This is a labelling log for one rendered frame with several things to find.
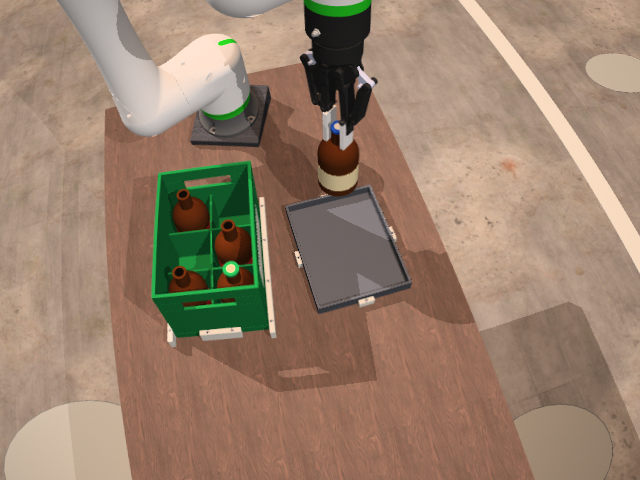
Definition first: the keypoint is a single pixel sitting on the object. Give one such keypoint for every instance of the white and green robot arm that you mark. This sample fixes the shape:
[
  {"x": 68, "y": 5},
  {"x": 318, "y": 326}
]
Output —
[{"x": 151, "y": 99}]

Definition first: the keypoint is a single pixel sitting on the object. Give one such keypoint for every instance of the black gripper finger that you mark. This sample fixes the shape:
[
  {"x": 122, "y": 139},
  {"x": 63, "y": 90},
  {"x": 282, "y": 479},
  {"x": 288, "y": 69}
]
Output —
[
  {"x": 352, "y": 109},
  {"x": 318, "y": 82}
]

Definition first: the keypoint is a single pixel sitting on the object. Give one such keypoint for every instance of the green divided crate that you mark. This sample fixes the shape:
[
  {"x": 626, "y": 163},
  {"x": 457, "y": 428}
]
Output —
[{"x": 195, "y": 250}]

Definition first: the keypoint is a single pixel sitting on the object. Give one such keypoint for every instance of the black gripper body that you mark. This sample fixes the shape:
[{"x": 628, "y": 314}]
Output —
[{"x": 350, "y": 57}]

